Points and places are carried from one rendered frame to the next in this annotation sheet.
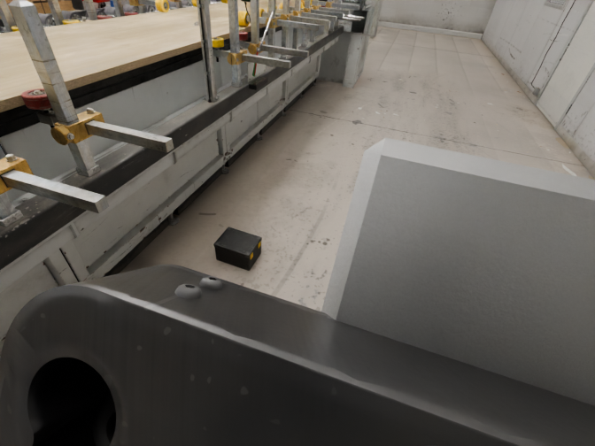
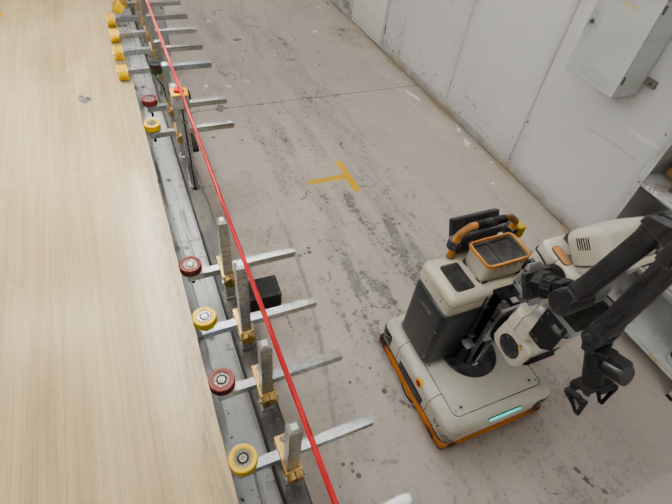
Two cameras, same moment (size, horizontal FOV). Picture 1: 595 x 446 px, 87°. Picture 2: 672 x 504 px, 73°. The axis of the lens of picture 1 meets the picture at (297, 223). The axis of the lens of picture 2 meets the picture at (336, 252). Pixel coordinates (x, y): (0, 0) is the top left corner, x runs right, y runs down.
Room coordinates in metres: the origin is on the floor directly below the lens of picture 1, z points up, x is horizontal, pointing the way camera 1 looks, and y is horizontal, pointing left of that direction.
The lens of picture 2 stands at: (-0.27, 1.12, 2.23)
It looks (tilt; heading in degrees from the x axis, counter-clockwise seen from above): 47 degrees down; 316
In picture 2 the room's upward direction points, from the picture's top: 8 degrees clockwise
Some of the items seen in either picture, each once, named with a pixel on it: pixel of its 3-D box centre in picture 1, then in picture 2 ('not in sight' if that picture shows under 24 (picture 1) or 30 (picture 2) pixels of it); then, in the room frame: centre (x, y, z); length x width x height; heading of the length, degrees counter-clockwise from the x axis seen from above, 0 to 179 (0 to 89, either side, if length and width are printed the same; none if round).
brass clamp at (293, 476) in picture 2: not in sight; (288, 458); (0.10, 0.84, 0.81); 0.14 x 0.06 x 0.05; 165
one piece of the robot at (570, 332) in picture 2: not in sight; (576, 315); (-0.14, -0.21, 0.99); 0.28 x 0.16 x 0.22; 75
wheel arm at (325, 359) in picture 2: not in sight; (282, 374); (0.34, 0.70, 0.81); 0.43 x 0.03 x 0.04; 75
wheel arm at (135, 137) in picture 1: (104, 130); (242, 264); (0.83, 0.58, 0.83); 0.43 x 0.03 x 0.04; 75
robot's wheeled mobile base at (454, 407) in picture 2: not in sight; (460, 363); (0.14, -0.29, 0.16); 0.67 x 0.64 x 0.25; 165
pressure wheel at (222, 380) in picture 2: not in sight; (222, 387); (0.39, 0.89, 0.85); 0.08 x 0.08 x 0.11
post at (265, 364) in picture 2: not in sight; (265, 382); (0.32, 0.78, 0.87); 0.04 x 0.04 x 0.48; 75
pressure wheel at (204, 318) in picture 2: not in sight; (205, 324); (0.63, 0.83, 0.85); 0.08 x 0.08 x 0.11
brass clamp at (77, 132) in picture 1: (79, 127); (226, 270); (0.83, 0.65, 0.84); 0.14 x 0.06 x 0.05; 165
